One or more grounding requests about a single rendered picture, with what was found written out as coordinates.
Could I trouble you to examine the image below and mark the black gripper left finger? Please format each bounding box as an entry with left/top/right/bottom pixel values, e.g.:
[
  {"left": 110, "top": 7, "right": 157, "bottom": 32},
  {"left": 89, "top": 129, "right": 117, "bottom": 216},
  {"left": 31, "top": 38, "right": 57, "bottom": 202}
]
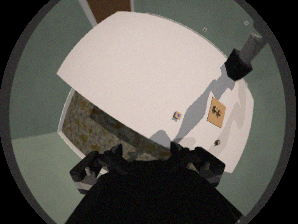
[{"left": 69, "top": 144, "right": 139, "bottom": 194}]

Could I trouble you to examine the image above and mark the tan square mat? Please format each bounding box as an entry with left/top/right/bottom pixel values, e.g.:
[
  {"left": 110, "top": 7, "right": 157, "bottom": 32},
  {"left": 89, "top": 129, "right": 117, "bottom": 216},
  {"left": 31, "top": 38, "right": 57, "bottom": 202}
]
[{"left": 207, "top": 97, "right": 226, "bottom": 128}]

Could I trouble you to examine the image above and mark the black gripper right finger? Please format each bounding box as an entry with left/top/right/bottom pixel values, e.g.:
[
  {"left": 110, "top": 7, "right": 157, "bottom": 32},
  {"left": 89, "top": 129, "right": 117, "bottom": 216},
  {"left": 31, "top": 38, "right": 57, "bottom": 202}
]
[{"left": 158, "top": 141, "right": 226, "bottom": 187}]

